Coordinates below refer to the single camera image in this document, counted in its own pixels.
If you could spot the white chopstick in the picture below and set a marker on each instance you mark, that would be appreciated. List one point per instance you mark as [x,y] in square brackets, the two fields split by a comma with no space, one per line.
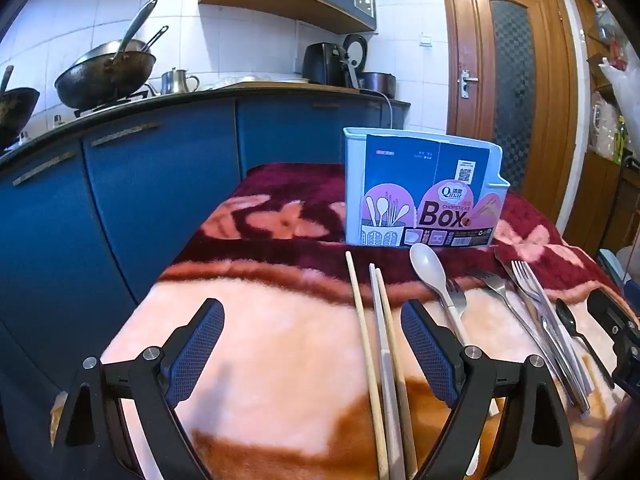
[390,410]

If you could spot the white plastic spoon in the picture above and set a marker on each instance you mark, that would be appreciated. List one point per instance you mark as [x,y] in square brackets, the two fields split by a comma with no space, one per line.
[427,265]

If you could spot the steel ladle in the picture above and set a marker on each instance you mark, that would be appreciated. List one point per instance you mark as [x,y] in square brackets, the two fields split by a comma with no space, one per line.
[135,25]

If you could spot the light blue chopsticks box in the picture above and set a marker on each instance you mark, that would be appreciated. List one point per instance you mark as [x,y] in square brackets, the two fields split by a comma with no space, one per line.
[400,170]

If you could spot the wooden door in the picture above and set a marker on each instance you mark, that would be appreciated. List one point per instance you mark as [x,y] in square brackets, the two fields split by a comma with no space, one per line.
[545,110]

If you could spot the small steel fork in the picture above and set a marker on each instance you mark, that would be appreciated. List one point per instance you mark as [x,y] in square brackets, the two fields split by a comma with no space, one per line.
[456,300]

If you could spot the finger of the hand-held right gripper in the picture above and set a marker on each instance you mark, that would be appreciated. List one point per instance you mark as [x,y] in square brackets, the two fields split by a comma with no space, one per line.
[617,327]

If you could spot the black rice cooker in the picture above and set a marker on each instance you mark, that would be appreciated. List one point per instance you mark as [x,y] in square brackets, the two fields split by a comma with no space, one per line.
[380,82]

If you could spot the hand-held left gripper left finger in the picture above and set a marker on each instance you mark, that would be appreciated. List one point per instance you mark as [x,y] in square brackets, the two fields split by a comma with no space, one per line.
[197,345]

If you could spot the small black wok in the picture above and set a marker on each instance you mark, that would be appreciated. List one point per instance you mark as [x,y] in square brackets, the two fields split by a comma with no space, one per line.
[15,110]

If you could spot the light blue plastic container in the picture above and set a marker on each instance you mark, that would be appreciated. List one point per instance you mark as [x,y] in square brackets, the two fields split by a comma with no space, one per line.
[610,265]

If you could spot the steel kettle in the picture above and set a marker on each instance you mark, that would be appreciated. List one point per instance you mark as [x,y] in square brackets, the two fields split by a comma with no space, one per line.
[175,82]

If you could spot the white plastic bag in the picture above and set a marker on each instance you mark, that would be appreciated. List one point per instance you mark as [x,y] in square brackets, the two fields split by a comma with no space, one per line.
[625,85]

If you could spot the gas stove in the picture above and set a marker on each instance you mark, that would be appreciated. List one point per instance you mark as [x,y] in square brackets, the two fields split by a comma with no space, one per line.
[100,109]

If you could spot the white light switch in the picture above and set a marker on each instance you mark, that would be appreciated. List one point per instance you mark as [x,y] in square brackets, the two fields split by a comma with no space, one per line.
[425,40]

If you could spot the black spoon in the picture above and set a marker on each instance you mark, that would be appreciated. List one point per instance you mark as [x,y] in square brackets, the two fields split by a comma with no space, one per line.
[565,315]

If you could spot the wooden chopstick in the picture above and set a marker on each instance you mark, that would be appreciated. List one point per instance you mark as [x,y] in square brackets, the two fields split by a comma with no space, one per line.
[395,370]
[367,360]

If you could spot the red and pink floral blanket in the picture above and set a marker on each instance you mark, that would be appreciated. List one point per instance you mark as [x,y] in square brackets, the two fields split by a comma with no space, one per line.
[280,340]

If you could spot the black air fryer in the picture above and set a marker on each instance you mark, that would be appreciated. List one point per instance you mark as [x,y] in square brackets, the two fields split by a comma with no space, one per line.
[320,62]

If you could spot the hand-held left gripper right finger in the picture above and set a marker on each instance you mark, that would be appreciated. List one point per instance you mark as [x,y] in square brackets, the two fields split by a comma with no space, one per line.
[425,345]

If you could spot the large black wok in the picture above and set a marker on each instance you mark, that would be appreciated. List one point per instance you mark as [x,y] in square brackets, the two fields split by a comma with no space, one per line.
[100,80]

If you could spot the wooden shelf unit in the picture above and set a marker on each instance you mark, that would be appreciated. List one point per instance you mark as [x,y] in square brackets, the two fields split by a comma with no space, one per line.
[595,185]

